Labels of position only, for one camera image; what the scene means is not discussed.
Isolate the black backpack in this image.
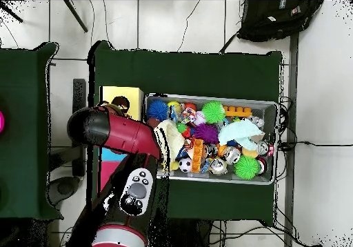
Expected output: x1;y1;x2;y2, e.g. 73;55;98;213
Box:
236;0;325;43

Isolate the grey stand base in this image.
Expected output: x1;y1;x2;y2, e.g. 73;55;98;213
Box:
48;176;81;206

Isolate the blue spiky ball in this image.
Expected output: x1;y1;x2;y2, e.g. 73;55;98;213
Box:
146;99;170;121

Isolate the mint green cloth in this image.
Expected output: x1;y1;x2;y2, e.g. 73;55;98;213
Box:
217;119;264;151

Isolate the green cloth side table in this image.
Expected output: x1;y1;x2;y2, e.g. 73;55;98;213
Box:
0;42;63;221

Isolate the purple spiky ball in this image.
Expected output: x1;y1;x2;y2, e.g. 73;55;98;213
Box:
193;123;219;145

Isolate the brown toy football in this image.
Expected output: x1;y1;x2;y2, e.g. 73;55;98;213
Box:
146;117;161;129

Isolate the small soccer ball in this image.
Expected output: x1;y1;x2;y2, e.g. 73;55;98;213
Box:
178;157;193;173

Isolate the black flat panel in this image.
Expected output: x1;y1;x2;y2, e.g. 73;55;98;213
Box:
72;78;87;177

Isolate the black rod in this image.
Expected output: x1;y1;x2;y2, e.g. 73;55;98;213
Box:
63;0;89;33
0;2;23;23

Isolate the wooden box with three holes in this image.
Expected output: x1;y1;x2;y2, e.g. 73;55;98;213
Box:
98;85;145;192

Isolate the silver wire mesh bin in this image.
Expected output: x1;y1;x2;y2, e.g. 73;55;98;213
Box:
144;92;279;186

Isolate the multicolour patterned cloth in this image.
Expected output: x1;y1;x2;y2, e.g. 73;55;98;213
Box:
180;107;197;125

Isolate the cream knitted cloth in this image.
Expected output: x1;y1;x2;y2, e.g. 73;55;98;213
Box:
153;119;186;170

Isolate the green spiky ball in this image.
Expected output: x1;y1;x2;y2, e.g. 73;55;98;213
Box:
201;100;226;124
233;155;261;180

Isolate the black floor cable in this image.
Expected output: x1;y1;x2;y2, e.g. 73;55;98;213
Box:
278;140;353;148

